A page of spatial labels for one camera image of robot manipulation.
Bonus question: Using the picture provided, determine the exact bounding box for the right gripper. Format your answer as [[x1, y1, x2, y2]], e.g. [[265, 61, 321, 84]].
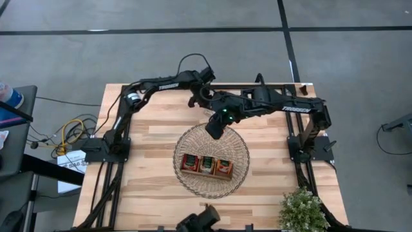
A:
[[205, 92, 245, 139]]

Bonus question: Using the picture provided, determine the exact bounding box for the orange peach tea packet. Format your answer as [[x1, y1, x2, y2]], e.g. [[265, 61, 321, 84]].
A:
[[215, 159, 233, 177]]

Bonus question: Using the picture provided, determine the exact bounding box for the red strawberry tea packet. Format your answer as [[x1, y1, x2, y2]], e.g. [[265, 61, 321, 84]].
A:
[[182, 153, 200, 171]]

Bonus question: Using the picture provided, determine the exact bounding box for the wooden three-compartment box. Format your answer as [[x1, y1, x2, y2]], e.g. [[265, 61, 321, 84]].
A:
[[180, 153, 235, 182]]

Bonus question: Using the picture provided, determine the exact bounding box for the round woven placemat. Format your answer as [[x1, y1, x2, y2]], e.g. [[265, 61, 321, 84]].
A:
[[173, 123, 251, 199]]

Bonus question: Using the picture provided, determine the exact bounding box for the black lever knob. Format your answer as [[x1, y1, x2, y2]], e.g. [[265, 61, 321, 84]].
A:
[[323, 140, 338, 153]]

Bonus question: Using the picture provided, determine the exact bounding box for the potted white-flowered plant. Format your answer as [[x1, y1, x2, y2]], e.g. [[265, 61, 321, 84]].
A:
[[278, 188, 331, 232]]

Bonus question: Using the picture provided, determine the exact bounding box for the white printed cardboard box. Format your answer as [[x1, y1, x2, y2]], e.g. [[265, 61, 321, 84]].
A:
[[57, 150, 88, 194]]

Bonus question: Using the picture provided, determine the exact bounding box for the black floor stand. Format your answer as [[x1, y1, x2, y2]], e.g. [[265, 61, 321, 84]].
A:
[[381, 112, 412, 133]]

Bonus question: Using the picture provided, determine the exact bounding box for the black floor beam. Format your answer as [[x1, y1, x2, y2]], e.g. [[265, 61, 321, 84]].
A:
[[21, 153, 85, 187]]

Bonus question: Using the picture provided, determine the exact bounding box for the black slanted bar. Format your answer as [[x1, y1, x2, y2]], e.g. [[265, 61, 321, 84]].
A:
[[0, 101, 35, 123]]

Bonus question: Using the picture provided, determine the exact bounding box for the blue and white container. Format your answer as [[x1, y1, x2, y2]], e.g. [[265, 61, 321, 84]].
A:
[[0, 82, 25, 110]]

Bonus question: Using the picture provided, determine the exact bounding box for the grey side desk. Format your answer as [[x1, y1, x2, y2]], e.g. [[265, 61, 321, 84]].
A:
[[0, 85, 38, 178]]

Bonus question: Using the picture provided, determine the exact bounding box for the grey low desk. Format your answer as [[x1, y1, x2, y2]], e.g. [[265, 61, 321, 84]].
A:
[[0, 170, 36, 232]]

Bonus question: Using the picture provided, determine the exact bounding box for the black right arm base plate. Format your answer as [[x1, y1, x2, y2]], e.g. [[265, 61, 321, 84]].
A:
[[288, 135, 335, 162]]

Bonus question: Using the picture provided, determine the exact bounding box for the black camera device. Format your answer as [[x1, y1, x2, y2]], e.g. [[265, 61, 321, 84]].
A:
[[175, 204, 222, 232]]

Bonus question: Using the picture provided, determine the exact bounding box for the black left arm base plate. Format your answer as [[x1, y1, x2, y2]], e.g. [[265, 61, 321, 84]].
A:
[[80, 137, 132, 163]]

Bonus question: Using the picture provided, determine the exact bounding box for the black aluminium table frame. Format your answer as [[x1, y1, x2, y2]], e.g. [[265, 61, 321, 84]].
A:
[[75, 82, 350, 232]]

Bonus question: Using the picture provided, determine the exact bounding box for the yellow cable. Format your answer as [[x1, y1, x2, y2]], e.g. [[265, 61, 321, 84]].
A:
[[54, 118, 85, 156]]

